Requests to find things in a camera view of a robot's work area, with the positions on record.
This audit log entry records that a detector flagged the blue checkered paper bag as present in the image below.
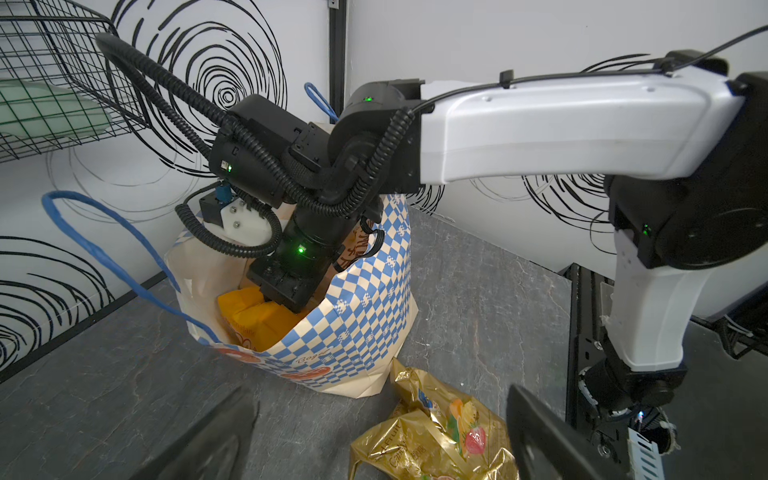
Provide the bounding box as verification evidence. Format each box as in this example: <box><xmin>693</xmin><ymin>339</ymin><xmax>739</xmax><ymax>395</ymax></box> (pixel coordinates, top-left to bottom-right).
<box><xmin>41</xmin><ymin>82</ymin><xmax>420</xmax><ymax>400</ymax></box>

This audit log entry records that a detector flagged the green item in basket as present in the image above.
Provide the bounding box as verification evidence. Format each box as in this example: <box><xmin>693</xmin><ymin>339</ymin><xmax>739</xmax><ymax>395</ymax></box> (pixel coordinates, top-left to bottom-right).
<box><xmin>1</xmin><ymin>79</ymin><xmax>111</xmax><ymax>140</ymax></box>

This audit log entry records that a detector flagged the gold candy bag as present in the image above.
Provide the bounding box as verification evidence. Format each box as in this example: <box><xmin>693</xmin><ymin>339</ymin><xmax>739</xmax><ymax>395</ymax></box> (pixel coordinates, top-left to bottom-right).
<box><xmin>348</xmin><ymin>359</ymin><xmax>520</xmax><ymax>480</ymax></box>

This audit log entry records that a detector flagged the white slotted cable duct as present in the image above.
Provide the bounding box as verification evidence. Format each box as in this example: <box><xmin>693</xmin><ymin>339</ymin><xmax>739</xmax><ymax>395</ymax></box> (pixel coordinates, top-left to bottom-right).
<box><xmin>628</xmin><ymin>429</ymin><xmax>665</xmax><ymax>480</ymax></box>

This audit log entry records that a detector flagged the orange yellow snack bag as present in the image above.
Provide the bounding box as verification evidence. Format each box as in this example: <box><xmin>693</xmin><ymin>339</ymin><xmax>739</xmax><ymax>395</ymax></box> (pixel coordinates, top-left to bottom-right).
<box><xmin>217</xmin><ymin>286</ymin><xmax>313</xmax><ymax>352</ymax></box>

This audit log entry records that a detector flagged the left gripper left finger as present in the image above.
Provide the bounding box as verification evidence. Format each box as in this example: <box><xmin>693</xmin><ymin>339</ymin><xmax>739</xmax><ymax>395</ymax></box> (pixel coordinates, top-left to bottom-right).
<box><xmin>131</xmin><ymin>387</ymin><xmax>260</xmax><ymax>480</ymax></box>

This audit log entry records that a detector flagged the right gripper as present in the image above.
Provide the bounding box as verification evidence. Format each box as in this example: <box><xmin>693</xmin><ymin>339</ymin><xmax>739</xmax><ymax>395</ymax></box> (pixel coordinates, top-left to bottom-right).
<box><xmin>246</xmin><ymin>215</ymin><xmax>359</xmax><ymax>313</ymax></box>

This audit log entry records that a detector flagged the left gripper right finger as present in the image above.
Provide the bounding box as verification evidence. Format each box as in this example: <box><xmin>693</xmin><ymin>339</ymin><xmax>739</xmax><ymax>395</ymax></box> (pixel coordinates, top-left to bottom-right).
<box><xmin>506</xmin><ymin>384</ymin><xmax>627</xmax><ymax>479</ymax></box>

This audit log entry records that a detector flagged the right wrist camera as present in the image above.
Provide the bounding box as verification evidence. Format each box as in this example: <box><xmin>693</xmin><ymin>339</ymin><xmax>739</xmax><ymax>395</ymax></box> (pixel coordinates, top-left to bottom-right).
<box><xmin>193</xmin><ymin>190</ymin><xmax>272</xmax><ymax>247</ymax></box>

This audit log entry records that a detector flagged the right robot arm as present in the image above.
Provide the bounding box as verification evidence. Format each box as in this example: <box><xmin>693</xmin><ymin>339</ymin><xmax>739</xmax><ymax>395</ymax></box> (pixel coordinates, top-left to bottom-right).
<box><xmin>96</xmin><ymin>34</ymin><xmax>767</xmax><ymax>411</ymax></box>

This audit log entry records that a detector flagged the black wire basket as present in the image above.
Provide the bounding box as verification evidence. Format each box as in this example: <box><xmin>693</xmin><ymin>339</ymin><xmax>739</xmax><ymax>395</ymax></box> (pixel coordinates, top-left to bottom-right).
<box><xmin>1</xmin><ymin>1</ymin><xmax>149</xmax><ymax>163</ymax></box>

